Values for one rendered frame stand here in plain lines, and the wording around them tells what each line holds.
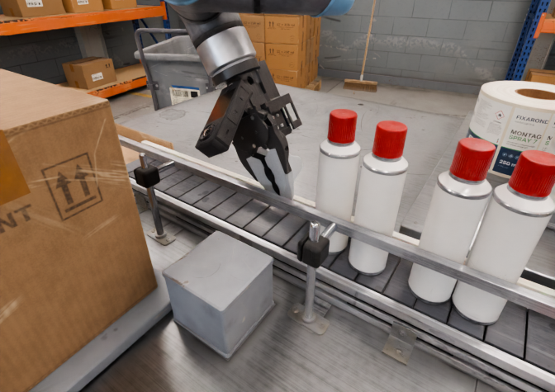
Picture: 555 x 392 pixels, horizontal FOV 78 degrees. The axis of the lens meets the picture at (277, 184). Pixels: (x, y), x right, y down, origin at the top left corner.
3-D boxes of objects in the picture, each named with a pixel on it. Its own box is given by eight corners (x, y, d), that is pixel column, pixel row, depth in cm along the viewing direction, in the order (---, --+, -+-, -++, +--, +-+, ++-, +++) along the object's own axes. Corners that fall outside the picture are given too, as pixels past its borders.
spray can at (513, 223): (500, 302, 42) (576, 153, 31) (495, 333, 38) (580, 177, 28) (455, 284, 44) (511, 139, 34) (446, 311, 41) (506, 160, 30)
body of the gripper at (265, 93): (305, 128, 52) (272, 52, 50) (273, 148, 46) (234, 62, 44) (271, 140, 57) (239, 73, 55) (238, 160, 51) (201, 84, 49)
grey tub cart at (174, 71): (190, 124, 330) (175, 14, 280) (254, 127, 322) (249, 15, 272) (148, 167, 255) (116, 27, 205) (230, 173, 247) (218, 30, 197)
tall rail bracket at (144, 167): (191, 223, 64) (177, 142, 55) (159, 244, 59) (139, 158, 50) (179, 217, 65) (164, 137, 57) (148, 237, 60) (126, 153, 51)
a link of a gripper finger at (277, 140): (300, 168, 48) (274, 110, 46) (294, 172, 47) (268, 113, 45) (276, 174, 51) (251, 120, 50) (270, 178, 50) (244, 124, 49)
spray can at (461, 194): (454, 285, 44) (510, 140, 34) (445, 312, 41) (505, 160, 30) (413, 268, 47) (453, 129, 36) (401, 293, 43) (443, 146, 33)
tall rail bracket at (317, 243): (337, 295, 49) (349, 201, 41) (312, 332, 44) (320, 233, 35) (317, 285, 51) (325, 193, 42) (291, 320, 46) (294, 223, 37)
